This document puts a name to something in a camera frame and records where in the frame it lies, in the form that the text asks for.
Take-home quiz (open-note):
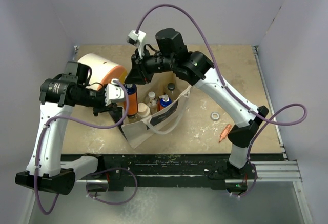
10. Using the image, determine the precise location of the orange bottle blue pump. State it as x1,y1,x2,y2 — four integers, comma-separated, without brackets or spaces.
158,94,172,111

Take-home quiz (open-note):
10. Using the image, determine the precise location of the purple cable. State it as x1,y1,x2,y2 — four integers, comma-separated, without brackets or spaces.
135,3,308,199
34,79,139,215

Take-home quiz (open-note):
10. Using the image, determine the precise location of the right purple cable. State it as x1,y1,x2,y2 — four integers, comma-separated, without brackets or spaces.
135,3,308,199

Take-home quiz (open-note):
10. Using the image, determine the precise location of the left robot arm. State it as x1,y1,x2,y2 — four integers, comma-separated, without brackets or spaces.
15,62,125,195

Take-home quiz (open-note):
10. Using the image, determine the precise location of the small clear bottle white cap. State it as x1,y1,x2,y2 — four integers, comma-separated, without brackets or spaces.
146,91,157,114

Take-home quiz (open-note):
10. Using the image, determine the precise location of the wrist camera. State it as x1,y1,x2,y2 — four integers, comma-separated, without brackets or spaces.
127,30,146,58
105,78,125,106

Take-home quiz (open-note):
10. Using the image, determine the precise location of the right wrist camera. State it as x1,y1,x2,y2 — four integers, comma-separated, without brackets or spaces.
127,30,146,58

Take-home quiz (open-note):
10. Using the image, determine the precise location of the white round container orange lid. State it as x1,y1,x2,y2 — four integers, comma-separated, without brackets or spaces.
78,53,128,90

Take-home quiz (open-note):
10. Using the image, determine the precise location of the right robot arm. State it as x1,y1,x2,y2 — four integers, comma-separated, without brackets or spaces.
125,28,269,178

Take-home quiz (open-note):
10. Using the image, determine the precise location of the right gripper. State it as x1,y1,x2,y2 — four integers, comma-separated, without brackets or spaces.
125,47,176,85

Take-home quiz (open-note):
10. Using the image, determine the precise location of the clear square bottle dark cap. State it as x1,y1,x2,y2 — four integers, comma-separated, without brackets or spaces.
166,83,178,100

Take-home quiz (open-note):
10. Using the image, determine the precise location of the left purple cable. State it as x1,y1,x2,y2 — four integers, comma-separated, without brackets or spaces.
34,79,139,215

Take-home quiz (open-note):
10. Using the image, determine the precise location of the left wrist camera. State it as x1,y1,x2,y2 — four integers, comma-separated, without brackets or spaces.
105,78,125,106

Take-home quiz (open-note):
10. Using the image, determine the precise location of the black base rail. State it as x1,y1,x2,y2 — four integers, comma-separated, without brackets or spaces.
61,152,258,193

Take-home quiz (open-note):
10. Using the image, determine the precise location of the canvas tote bag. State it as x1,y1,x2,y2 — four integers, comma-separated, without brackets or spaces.
106,72,191,149

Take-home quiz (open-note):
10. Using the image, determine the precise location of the white bottle beige cap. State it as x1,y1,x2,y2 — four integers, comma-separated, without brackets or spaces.
138,103,151,118

